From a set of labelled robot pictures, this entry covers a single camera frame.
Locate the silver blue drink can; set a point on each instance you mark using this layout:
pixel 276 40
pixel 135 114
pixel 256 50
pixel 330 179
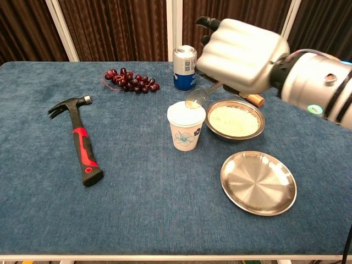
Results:
pixel 182 71

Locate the white flowered paper cup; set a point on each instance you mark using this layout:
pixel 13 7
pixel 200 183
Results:
pixel 185 129

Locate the dark red grape bunch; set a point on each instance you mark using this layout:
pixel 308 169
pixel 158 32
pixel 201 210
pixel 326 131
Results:
pixel 132 81

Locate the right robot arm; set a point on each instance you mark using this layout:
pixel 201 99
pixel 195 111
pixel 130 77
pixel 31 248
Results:
pixel 313 82

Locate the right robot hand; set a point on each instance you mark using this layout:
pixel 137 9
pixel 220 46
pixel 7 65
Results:
pixel 242 55

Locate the blue table mat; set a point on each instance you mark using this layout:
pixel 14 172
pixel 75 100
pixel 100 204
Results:
pixel 137 192

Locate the white screen frame post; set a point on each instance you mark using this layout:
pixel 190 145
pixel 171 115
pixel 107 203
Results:
pixel 291 16
pixel 174 24
pixel 63 30

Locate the metal bowl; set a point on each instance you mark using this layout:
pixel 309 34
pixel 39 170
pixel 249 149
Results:
pixel 233 138

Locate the metal spoon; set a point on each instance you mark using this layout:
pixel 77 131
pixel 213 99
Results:
pixel 196 97

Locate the red black claw hammer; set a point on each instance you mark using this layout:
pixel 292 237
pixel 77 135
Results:
pixel 82 143

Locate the brown pleated screen panel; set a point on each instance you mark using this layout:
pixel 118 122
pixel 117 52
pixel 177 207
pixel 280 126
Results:
pixel 24 27
pixel 247 9
pixel 321 24
pixel 115 27

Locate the metal plate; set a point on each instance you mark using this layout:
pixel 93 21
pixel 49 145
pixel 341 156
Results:
pixel 258 184

